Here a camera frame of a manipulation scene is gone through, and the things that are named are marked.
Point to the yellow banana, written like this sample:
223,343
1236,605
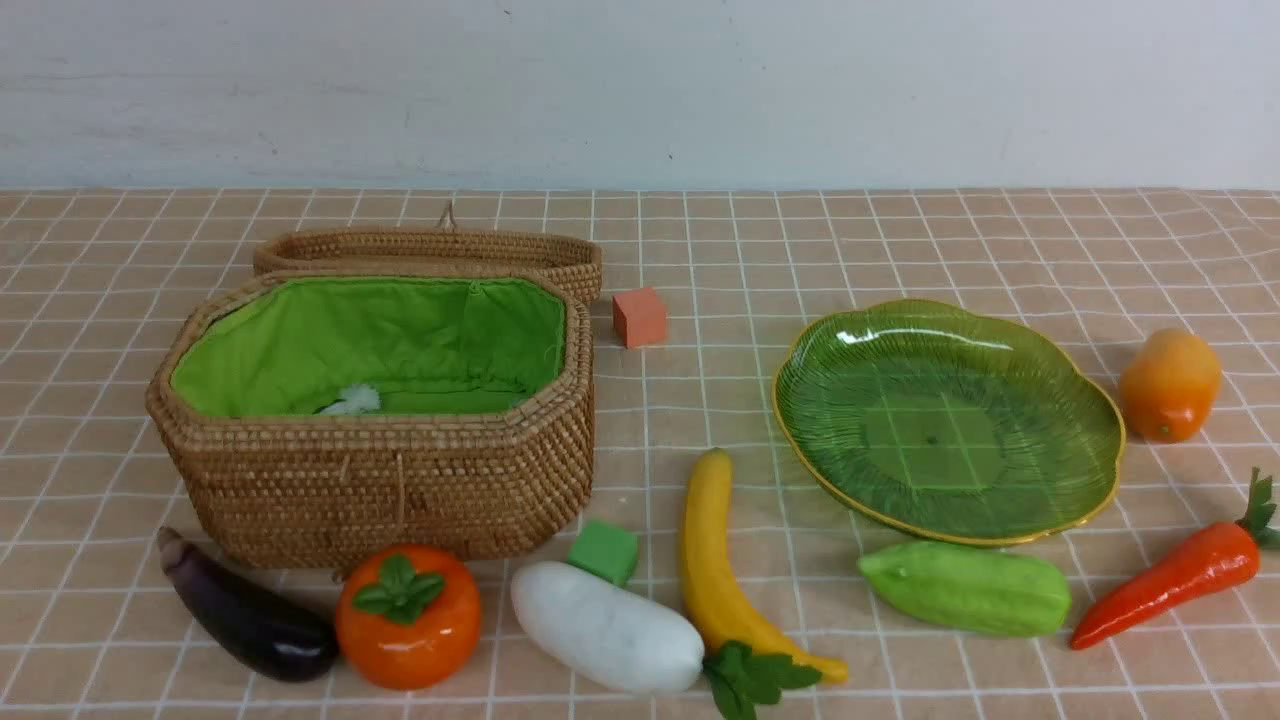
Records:
713,598

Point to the white radish green leaves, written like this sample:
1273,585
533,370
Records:
627,643

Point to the orange persimmon green calyx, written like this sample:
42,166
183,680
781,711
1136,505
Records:
409,617

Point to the light green chayote gourd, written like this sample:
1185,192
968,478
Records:
981,591

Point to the dark purple eggplant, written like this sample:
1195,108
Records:
263,630

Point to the orange yellow mango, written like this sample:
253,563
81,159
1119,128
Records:
1168,391

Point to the orange carrot green top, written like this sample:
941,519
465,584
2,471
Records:
1218,557

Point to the orange foam cube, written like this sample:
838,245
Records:
640,317

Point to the green foam cube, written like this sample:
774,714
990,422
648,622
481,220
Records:
606,551

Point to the woven rattan basket green lining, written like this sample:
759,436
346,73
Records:
318,417

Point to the woven rattan basket lid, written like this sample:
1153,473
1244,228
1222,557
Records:
572,264

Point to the checkered beige tablecloth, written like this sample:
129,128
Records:
97,282

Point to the green glass leaf plate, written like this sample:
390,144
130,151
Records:
949,425

